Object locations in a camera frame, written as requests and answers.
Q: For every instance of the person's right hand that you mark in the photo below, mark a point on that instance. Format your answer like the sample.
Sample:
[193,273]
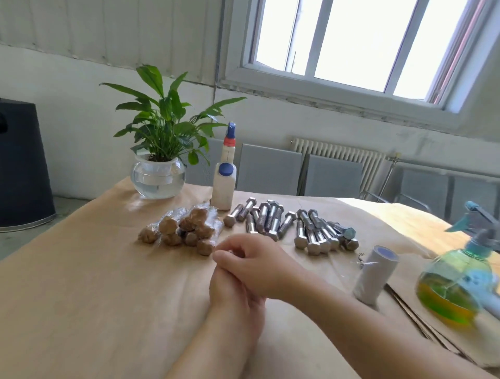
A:
[262,262]

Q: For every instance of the person's left hand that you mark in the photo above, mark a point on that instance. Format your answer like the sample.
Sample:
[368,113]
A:
[238,312]

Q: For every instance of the pile of steel bolts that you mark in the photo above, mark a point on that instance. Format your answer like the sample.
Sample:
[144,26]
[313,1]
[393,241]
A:
[309,226]

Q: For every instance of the steel hex bolt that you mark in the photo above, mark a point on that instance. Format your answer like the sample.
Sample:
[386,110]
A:
[168,225]

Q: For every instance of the white cling film roll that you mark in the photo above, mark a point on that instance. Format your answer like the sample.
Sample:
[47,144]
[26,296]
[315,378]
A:
[373,273]

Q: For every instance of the stack of brown paper sheets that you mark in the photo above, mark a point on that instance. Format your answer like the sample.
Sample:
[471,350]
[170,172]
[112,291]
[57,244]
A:
[414,320]

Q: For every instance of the green spray bottle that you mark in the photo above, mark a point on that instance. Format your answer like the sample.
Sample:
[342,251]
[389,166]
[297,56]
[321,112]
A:
[453,293]

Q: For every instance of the person's right forearm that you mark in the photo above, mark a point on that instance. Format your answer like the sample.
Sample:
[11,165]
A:
[383,336]

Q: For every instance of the person's left forearm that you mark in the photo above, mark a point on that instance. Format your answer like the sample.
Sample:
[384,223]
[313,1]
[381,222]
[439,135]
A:
[215,351]

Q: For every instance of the white glue bottle blue cap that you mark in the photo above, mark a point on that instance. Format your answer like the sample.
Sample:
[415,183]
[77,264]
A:
[223,179]

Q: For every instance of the grey chair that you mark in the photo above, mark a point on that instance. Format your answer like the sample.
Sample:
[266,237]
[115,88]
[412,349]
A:
[422,191]
[199,165]
[334,177]
[269,169]
[473,195]

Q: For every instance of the white radiator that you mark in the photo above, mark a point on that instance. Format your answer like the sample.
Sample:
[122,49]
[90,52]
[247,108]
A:
[336,154]

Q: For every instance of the round glass vase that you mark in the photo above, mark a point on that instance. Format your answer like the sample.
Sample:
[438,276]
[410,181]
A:
[158,178]

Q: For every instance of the large brown paper table cover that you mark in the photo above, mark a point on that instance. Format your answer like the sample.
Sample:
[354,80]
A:
[70,304]

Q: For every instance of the green leafy plant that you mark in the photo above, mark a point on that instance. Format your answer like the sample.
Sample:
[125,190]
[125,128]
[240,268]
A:
[164,117]

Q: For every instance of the white framed window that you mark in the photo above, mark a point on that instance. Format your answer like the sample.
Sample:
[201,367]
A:
[367,43]

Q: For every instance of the black trash bin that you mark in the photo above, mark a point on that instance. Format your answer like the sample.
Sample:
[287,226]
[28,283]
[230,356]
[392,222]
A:
[23,168]

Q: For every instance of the white vertical blind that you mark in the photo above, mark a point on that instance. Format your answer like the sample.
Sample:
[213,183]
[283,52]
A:
[101,31]

